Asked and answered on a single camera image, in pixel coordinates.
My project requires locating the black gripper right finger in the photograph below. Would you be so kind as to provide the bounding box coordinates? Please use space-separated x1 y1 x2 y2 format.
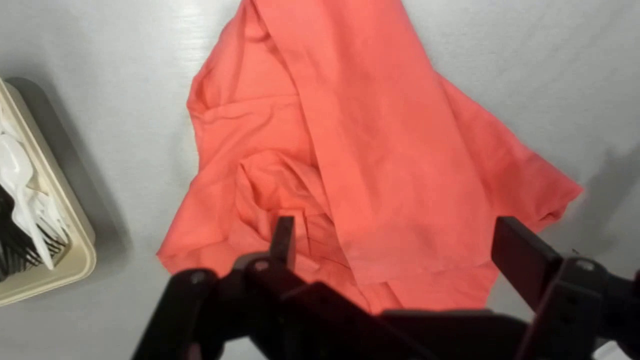
490 214 640 360

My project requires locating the beige cutlery tray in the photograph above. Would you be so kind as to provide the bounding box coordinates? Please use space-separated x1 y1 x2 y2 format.
0 77 100 308

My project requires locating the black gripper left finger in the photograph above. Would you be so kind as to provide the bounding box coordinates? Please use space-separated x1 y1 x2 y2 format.
130 214 376 360

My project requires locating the coral red sweatshirt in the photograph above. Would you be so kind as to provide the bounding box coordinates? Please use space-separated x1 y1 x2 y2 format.
156 0 584 317

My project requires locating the black plastic cutlery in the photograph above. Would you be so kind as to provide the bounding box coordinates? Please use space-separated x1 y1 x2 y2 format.
0 185 53 283

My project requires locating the white plastic cutlery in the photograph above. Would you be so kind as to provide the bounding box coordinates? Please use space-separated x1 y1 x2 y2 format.
0 126 73 275

